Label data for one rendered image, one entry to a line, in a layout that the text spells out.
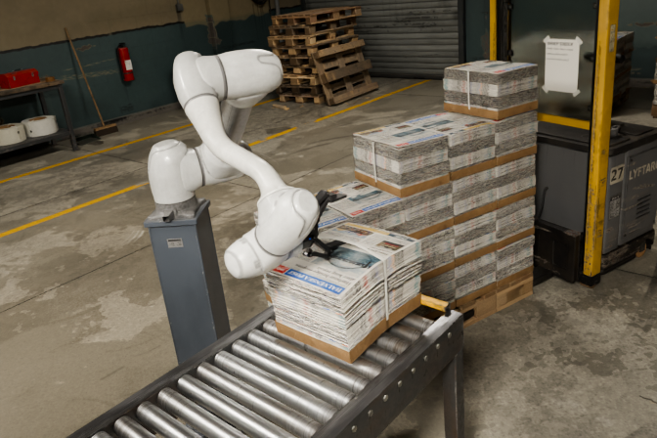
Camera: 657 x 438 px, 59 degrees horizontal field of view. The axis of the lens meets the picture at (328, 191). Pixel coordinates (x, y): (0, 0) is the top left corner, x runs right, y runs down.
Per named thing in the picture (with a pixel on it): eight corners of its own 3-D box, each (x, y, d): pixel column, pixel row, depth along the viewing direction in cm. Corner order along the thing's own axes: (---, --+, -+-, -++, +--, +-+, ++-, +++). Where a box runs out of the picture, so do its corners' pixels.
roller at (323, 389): (241, 348, 180) (239, 334, 178) (364, 409, 150) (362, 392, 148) (229, 357, 176) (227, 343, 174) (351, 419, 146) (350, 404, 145)
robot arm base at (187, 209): (143, 225, 215) (140, 211, 213) (162, 203, 236) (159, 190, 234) (191, 222, 214) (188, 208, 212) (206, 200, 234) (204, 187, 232)
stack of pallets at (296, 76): (323, 85, 1021) (316, 8, 976) (369, 87, 966) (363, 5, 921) (273, 103, 923) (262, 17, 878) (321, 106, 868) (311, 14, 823)
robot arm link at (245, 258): (278, 272, 153) (303, 247, 145) (233, 293, 142) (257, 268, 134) (257, 238, 156) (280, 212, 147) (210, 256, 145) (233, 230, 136)
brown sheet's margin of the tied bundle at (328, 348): (311, 304, 187) (308, 292, 186) (384, 331, 169) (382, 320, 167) (276, 331, 177) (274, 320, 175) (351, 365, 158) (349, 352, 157)
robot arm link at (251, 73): (189, 157, 235) (240, 147, 243) (200, 194, 230) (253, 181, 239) (209, 41, 167) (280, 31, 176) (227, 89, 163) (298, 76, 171)
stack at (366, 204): (274, 363, 294) (250, 210, 265) (448, 285, 348) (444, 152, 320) (313, 405, 262) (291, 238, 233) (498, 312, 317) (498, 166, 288)
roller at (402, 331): (303, 290, 197) (300, 305, 198) (422, 333, 168) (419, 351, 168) (312, 290, 201) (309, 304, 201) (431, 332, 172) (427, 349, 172)
